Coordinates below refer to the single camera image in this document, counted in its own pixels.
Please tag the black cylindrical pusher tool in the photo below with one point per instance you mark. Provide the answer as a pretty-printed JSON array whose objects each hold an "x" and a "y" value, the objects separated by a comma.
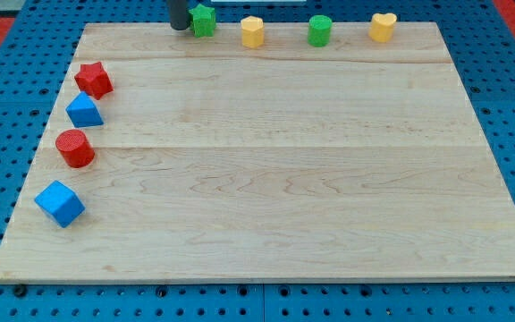
[{"x": 179, "y": 15}]

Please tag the green star block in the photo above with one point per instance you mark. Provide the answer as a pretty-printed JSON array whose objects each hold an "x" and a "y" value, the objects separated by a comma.
[{"x": 203, "y": 21}]

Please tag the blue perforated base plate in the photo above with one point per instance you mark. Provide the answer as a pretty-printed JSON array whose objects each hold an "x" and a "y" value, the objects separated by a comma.
[{"x": 33, "y": 60}]

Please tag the red cylinder block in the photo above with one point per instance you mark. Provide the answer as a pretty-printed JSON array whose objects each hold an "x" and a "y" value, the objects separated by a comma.
[{"x": 75, "y": 148}]

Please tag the light wooden board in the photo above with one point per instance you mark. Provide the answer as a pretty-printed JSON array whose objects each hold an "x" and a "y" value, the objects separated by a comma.
[{"x": 357, "y": 162}]

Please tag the blue triangle block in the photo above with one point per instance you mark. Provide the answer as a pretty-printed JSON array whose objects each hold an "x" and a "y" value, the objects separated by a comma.
[{"x": 83, "y": 112}]

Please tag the green cylinder block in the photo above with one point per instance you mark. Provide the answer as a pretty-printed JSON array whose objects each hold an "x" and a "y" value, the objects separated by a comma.
[{"x": 319, "y": 30}]

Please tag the red star block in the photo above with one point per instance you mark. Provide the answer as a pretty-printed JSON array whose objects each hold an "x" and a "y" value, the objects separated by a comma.
[{"x": 94, "y": 80}]

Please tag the blue cube block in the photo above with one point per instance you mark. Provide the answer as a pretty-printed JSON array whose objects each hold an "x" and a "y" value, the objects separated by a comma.
[{"x": 60, "y": 203}]

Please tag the yellow heart block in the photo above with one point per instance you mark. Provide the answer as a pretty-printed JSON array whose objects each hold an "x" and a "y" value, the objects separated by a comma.
[{"x": 382, "y": 26}]

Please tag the yellow hexagon block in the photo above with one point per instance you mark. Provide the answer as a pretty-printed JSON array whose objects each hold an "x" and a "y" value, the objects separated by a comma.
[{"x": 252, "y": 32}]

